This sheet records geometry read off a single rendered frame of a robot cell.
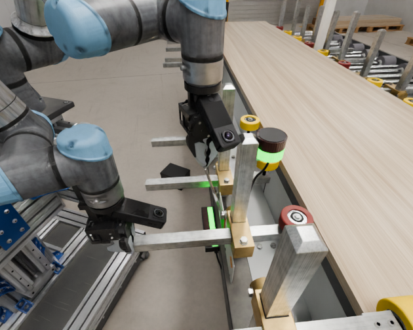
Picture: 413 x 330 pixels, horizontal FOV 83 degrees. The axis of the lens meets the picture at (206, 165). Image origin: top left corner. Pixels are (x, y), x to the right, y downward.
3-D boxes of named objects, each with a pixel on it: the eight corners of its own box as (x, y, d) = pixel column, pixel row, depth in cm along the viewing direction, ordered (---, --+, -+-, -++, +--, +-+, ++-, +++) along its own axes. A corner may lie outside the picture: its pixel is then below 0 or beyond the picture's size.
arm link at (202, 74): (231, 59, 41) (187, 67, 38) (229, 85, 44) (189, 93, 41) (212, 48, 46) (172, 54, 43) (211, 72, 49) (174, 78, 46)
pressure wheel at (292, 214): (278, 255, 62) (288, 230, 55) (269, 230, 68) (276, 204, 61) (307, 253, 63) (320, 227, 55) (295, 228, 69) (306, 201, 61)
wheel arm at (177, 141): (152, 149, 100) (151, 141, 97) (153, 145, 102) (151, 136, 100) (252, 143, 103) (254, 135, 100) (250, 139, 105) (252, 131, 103)
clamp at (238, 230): (233, 258, 59) (234, 248, 56) (225, 215, 69) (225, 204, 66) (254, 256, 59) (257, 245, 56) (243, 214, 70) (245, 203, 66)
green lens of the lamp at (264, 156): (257, 163, 47) (259, 154, 46) (250, 146, 52) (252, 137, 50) (286, 162, 48) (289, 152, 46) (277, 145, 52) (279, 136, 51)
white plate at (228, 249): (229, 283, 66) (232, 266, 59) (217, 211, 86) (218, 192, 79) (231, 283, 66) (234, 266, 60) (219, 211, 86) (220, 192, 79)
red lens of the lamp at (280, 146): (259, 153, 46) (261, 144, 44) (252, 137, 50) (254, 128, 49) (289, 152, 46) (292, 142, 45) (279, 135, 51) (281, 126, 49)
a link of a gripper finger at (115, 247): (113, 252, 61) (104, 232, 55) (136, 251, 62) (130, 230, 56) (111, 264, 59) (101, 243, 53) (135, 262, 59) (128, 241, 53)
